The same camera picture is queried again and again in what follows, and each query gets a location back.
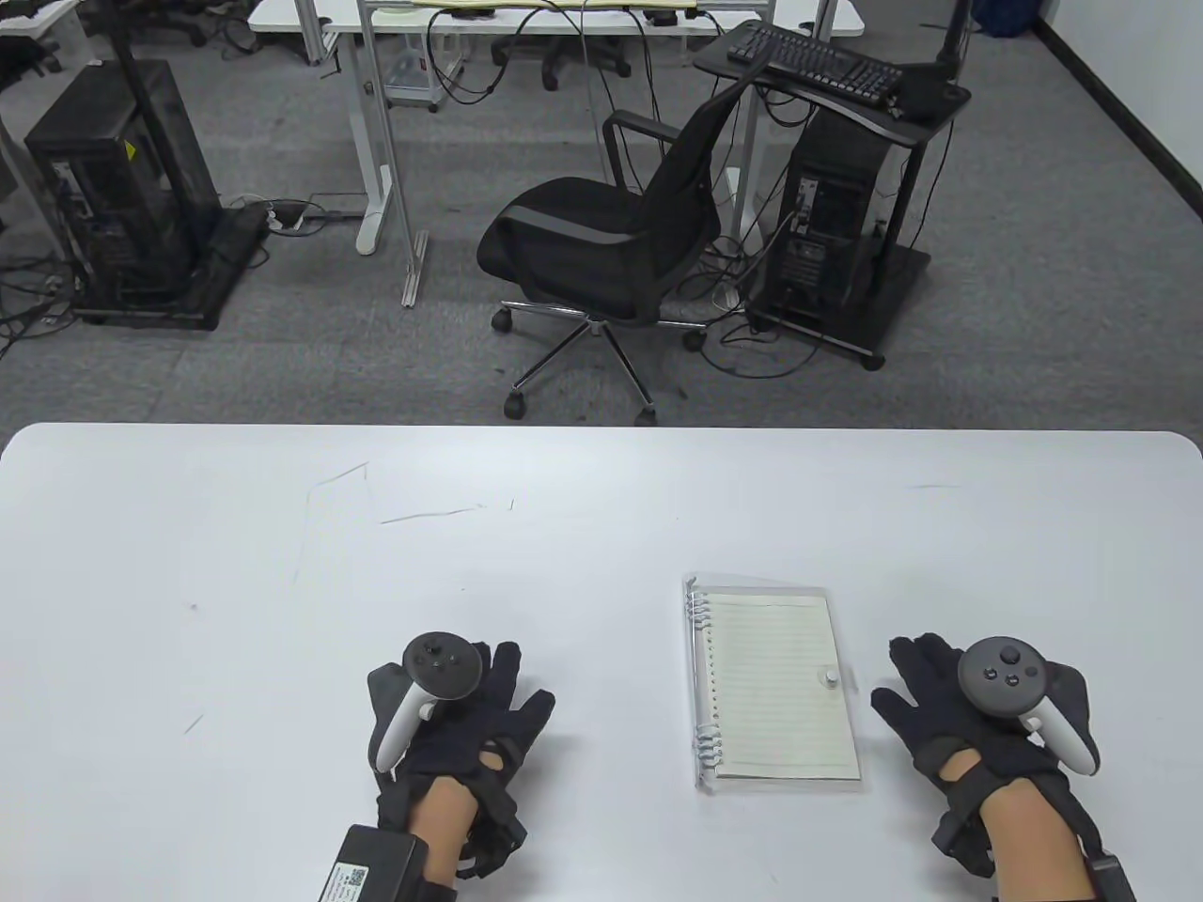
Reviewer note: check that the clear plastic box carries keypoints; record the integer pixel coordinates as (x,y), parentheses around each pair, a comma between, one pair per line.
(414,75)

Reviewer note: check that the black pole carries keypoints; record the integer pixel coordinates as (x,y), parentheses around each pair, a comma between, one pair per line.
(141,94)

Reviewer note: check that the grey white right hand controller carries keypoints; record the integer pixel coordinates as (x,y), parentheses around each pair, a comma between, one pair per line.
(1001,672)

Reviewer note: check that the black pouch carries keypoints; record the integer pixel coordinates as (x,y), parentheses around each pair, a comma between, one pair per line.
(921,94)

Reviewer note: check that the long white desk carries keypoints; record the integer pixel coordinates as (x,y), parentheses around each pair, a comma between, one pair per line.
(564,19)

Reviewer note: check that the black chair wheel base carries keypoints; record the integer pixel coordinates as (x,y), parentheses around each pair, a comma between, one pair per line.
(583,56)

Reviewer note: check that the white power strip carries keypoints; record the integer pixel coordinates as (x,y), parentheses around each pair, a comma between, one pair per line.
(287,218)

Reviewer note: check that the person's left forearm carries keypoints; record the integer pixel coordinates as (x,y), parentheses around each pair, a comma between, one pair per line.
(442,827)

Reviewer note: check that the black keyboard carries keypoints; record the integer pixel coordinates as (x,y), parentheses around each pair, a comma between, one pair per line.
(818,61)

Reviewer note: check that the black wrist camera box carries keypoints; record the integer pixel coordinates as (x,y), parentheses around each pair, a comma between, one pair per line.
(371,869)
(1109,878)

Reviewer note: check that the grey white left hand controller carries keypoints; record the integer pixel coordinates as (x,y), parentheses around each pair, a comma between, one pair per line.
(440,662)

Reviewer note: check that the person's right hand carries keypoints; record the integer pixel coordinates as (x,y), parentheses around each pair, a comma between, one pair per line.
(940,733)

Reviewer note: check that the black rolling computer cart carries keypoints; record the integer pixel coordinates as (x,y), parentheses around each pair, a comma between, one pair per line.
(898,282)

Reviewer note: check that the aluminium frame post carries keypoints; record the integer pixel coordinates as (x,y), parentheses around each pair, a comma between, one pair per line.
(390,141)

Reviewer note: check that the person's left hand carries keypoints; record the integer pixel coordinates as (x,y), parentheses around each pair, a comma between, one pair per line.
(470,733)

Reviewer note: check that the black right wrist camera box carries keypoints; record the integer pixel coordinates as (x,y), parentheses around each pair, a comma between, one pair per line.
(1109,878)

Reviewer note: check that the stack of lined loose-leaf paper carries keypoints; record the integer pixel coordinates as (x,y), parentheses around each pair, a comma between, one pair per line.
(771,686)

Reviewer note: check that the black office chair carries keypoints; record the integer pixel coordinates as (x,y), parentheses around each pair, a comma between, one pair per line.
(583,235)

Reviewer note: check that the black glass-sided computer tower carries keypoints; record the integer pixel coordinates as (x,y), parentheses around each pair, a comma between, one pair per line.
(103,188)

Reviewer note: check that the small white desk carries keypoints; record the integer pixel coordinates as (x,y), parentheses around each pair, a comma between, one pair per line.
(28,19)

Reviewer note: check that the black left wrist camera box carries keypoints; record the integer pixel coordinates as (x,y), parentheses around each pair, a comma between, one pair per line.
(371,869)

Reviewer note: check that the grey white hand controller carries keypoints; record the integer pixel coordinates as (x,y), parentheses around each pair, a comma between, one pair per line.
(440,662)
(1001,672)

